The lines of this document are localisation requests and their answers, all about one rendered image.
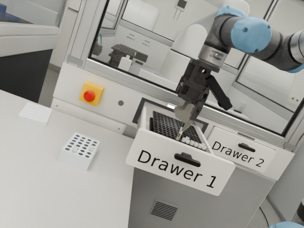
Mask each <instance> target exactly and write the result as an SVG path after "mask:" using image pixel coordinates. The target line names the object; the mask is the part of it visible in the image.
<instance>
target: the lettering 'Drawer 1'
mask: <svg viewBox="0 0 304 228"><path fill-rule="evenodd" d="M143 152H146V153H147V154H148V155H149V159H148V160H147V161H140V158H141V156H142V154H143ZM150 159H151V154H150V153H149V152H147V151H144V150H142V152H141V154H140V156H139V158H138V162H141V163H147V162H149V161H150ZM155 160H159V161H160V159H156V158H154V160H153V162H152V164H151V166H153V164H154V162H155ZM162 162H165V163H166V165H164V164H160V165H159V169H160V170H164V171H166V169H167V167H168V162H166V161H162ZM173 165H174V164H172V166H171V173H173V172H174V171H175V170H176V169H177V172H176V175H177V176H178V175H179V174H180V173H181V172H182V170H183V169H184V168H182V169H181V170H180V171H179V172H178V170H179V166H177V167H176V168H175V169H174V170H173ZM160 166H165V168H164V169H161V168H160ZM172 170H173V171H172ZM188 171H190V172H191V173H192V174H188V173H187V172H188ZM186 174H187V175H190V176H193V171H191V170H187V171H186V172H185V173H184V177H185V178H186V179H188V180H190V179H191V178H187V177H186V176H185V175H186ZM198 176H202V174H198V173H197V175H196V177H195V179H194V180H193V181H195V180H196V178H197V177H198ZM211 177H213V180H212V182H211V184H210V185H207V186H208V187H211V188H213V187H212V184H213V182H214V180H215V178H216V177H215V176H211Z"/></svg>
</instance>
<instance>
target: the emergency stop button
mask: <svg viewBox="0 0 304 228"><path fill-rule="evenodd" d="M84 99H85V100H86V101H88V102H91V101H93V100H94V99H95V94H94V93H93V92H92V91H86V92H85V93H84Z"/></svg>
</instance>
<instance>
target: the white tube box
mask: <svg viewBox="0 0 304 228"><path fill-rule="evenodd" d="M99 144H100V141H98V140H96V139H93V138H90V137H88V136H85V135H83V134H80V133H77V132H75V133H74V134H73V135H72V136H71V138H70V139H69V140H68V141H67V142H66V144H65V145H64V146H63V147H62V148H61V151H60V154H59V157H58V161H60V162H63V163H66V164H69V165H71V166H74V167H77V168H80V169H83V170H85V171H87V169H88V168H89V166H90V164H91V162H92V160H93V158H94V156H95V154H96V152H97V149H98V147H99ZM90 145H93V146H94V149H93V151H92V152H90V151H89V148H90ZM74 146H76V147H78V149H77V151H76V153H73V152H72V149H73V147H74Z"/></svg>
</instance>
